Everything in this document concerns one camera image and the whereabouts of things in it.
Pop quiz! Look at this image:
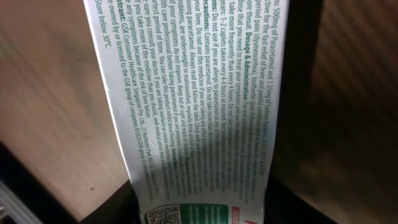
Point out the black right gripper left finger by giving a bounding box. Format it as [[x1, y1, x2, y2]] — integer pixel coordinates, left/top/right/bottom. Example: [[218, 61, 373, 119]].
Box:
[[79, 181, 141, 224]]

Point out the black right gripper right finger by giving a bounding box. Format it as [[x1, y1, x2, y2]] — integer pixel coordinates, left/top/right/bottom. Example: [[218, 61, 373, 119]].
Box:
[[264, 177, 337, 224]]

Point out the white Panadol medicine box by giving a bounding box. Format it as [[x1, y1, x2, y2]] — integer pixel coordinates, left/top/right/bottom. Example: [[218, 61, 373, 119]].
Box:
[[84, 0, 289, 223]]

